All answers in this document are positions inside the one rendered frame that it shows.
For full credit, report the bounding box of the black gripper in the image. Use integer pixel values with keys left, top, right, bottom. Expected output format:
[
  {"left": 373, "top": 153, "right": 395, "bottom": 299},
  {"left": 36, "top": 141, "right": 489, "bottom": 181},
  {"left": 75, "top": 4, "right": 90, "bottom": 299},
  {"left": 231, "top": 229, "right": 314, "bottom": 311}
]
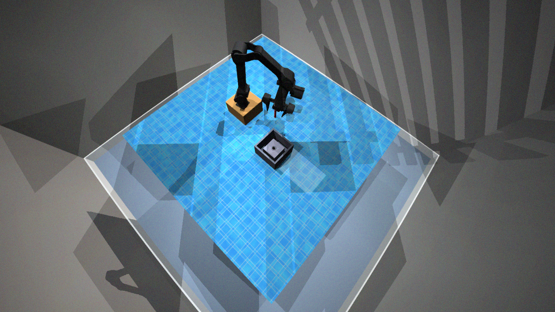
[{"left": 261, "top": 92, "right": 295, "bottom": 117}]

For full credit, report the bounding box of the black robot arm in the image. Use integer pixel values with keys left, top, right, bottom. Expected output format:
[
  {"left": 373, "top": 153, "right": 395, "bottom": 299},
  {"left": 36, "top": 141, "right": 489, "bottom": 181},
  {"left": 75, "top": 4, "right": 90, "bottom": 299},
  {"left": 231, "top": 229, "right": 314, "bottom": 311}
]
[{"left": 231, "top": 41, "right": 305, "bottom": 112}]

